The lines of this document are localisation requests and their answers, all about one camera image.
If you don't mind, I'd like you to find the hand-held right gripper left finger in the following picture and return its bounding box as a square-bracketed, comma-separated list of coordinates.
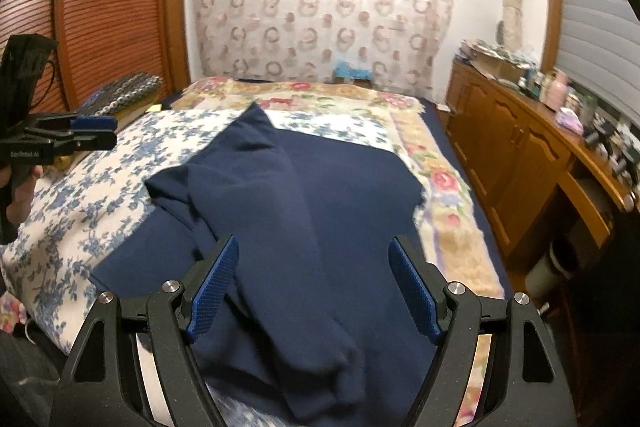
[50, 234, 241, 427]

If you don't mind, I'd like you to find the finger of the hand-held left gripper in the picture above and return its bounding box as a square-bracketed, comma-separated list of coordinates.
[55, 131, 120, 158]
[55, 115, 119, 133]

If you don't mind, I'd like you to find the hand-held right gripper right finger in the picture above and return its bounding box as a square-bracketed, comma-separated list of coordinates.
[389, 235, 576, 427]

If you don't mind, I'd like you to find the navy blue printed t-shirt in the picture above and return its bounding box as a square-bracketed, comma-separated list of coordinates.
[90, 102, 426, 423]

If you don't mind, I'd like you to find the person's left hand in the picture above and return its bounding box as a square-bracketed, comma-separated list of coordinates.
[7, 169, 44, 226]

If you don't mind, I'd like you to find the dark medallion patterned pillow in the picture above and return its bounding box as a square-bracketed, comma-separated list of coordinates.
[74, 72, 166, 118]

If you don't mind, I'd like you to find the pink floral blanket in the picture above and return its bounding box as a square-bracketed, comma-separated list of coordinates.
[177, 76, 506, 425]

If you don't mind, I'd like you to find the white bin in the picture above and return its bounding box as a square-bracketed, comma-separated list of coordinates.
[524, 241, 577, 304]

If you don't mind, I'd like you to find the wooden side cabinet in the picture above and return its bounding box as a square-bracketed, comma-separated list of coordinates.
[444, 56, 637, 259]

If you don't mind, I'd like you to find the blue plastic bag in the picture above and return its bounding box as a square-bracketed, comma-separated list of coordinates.
[332, 61, 374, 84]

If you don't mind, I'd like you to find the purple soft pouch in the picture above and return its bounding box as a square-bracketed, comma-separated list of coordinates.
[557, 109, 584, 134]

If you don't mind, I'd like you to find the row of small bottles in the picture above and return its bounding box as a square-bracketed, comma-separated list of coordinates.
[519, 66, 552, 102]

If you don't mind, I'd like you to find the cardboard box with papers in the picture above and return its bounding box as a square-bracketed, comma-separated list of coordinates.
[459, 38, 532, 84]

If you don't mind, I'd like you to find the pink bottle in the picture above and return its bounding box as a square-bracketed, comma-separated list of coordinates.
[549, 69, 572, 111]

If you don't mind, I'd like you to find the circle patterned curtain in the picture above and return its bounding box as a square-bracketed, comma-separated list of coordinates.
[192, 0, 454, 96]

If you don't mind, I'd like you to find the grey window blind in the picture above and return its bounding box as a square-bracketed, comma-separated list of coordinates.
[554, 0, 640, 114]

